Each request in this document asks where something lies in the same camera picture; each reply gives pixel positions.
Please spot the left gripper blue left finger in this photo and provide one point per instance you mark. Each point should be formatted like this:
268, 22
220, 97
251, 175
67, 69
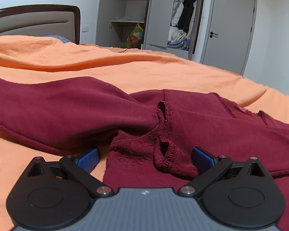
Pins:
78, 169

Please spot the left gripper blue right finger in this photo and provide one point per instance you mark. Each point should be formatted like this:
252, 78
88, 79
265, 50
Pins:
212, 169

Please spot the maroon long sleeve shirt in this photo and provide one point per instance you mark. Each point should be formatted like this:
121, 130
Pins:
150, 134

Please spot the white folded clothes pile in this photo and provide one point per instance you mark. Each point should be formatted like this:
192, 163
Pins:
176, 35

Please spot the white clothes on shelf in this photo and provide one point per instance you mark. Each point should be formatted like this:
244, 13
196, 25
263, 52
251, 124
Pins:
129, 18

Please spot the blue patterned pillow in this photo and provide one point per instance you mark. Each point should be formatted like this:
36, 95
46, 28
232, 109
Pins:
60, 38

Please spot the blue striped folded cloth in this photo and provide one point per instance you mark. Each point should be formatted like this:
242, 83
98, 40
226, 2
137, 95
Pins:
183, 44

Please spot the colourful fruit print bag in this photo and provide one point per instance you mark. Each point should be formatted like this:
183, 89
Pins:
135, 38

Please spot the grey room door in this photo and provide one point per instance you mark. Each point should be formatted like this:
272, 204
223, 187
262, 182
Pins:
233, 21

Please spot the brown beige bed headboard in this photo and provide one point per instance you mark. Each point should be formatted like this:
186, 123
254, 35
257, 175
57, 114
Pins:
40, 20

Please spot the black hanging garment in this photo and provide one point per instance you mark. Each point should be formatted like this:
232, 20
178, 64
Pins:
185, 18

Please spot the grey built-in wardrobe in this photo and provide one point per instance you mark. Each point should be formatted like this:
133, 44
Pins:
157, 22

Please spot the white hanging jacket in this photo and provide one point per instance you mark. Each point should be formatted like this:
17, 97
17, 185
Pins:
176, 12

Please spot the white wall socket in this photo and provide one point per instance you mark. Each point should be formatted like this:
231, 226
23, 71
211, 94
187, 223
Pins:
85, 29

